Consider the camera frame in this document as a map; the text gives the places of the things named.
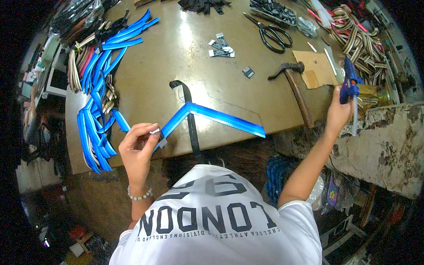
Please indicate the person's left hand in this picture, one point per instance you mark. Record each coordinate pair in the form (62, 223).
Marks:
(135, 155)

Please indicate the person's right hand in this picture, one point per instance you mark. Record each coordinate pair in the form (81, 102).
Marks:
(338, 114)

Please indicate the blue hot glue gun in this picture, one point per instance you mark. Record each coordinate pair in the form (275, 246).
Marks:
(349, 82)

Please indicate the shiny gold plastic packet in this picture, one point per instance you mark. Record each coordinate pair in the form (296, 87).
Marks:
(372, 96)

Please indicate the brown cardboard piece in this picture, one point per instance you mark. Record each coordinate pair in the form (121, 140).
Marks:
(314, 68)

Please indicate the long white glue stick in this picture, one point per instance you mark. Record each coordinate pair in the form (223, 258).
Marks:
(330, 62)

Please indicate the worn concrete ledge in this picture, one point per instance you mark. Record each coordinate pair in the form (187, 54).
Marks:
(381, 145)

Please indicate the short white glue stick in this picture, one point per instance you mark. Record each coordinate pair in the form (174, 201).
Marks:
(311, 47)

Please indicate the white plastic bag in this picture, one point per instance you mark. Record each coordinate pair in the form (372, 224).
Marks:
(316, 193)

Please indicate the clear plastic bag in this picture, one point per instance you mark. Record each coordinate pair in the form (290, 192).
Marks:
(307, 27)

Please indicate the small black label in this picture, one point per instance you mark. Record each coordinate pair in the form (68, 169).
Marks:
(248, 72)

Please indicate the bundle of white pink sticks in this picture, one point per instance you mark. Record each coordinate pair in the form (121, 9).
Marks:
(321, 13)

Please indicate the person's body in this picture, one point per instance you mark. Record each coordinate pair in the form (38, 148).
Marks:
(215, 232)

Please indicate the tray of black labels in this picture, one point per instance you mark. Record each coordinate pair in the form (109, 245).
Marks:
(275, 11)

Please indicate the plastic bag of black parts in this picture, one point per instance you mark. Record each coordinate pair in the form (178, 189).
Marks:
(76, 18)

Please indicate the white frame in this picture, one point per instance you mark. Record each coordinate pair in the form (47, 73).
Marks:
(57, 76)

